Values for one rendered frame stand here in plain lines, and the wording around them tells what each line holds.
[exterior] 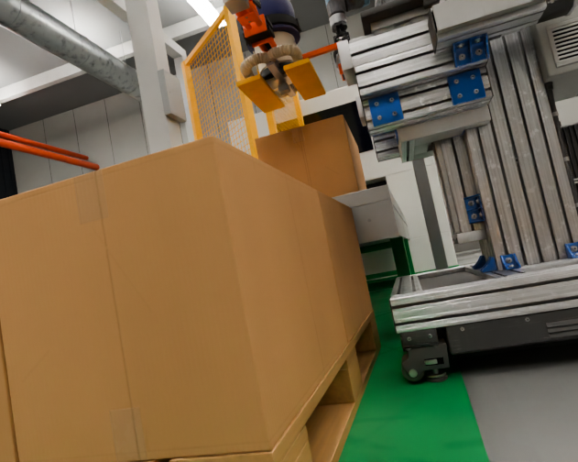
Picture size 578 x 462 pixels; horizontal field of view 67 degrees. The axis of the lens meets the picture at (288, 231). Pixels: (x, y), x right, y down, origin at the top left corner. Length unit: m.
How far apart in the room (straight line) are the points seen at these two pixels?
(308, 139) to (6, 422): 1.48
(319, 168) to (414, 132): 0.55
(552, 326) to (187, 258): 0.91
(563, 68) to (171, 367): 1.36
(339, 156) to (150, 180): 1.33
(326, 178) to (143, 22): 1.91
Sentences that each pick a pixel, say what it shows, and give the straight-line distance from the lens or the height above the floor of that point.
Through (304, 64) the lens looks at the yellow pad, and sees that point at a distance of 1.70.
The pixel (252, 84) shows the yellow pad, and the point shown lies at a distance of 1.75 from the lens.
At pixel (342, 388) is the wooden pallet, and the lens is 1.10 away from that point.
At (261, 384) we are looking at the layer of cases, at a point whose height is 0.22.
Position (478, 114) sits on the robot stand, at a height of 0.71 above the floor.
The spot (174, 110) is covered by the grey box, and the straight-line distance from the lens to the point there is 3.02.
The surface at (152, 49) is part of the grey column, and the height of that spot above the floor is 1.93.
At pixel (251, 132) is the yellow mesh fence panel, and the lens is 2.79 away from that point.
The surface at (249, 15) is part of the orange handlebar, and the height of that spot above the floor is 1.18.
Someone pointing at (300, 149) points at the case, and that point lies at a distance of 1.91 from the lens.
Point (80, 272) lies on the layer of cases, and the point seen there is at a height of 0.41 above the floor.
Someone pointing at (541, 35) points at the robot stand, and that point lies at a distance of 1.61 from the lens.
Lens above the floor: 0.36
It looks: 5 degrees up
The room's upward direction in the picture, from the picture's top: 11 degrees counter-clockwise
